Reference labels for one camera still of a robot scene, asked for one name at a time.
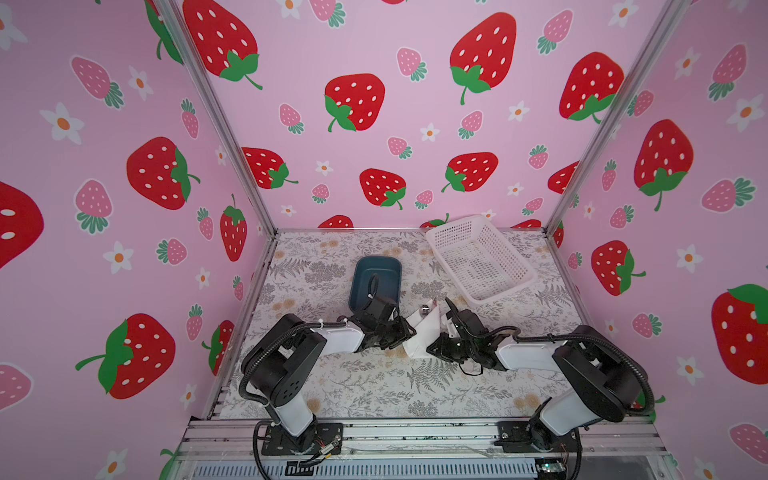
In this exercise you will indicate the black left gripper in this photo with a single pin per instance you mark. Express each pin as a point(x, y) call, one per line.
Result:
point(403, 331)

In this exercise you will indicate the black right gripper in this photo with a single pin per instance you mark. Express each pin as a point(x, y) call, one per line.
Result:
point(439, 344)

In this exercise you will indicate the white paper napkin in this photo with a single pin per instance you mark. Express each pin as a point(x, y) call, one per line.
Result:
point(427, 331)

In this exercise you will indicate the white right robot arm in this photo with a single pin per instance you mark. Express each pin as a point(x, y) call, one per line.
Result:
point(604, 383)

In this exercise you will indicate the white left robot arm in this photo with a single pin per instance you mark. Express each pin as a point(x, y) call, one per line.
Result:
point(274, 372)

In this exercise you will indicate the teal plastic tray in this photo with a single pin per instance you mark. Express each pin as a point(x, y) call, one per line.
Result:
point(375, 276)

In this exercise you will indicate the white perforated plastic basket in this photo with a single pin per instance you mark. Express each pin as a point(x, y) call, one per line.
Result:
point(482, 263)

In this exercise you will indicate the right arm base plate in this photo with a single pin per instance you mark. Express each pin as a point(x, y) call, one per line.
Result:
point(524, 437)

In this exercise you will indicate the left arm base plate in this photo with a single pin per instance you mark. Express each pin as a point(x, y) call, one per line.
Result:
point(318, 439)

